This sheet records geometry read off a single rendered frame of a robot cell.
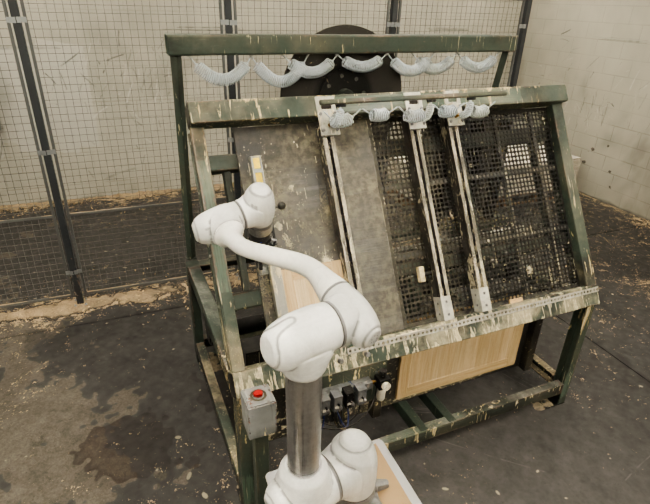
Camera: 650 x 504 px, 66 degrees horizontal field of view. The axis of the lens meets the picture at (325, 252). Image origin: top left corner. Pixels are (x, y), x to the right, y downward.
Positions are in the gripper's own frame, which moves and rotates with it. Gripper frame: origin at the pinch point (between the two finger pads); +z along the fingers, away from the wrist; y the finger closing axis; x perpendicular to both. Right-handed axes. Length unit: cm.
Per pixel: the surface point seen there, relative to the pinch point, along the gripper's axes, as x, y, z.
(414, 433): 42, -82, 123
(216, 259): -18.3, 17.4, 20.6
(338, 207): -40, -42, 17
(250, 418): 47, 9, 39
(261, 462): 58, 6, 68
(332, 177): -52, -40, 9
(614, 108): -338, -494, 208
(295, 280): -12.8, -17.7, 35.6
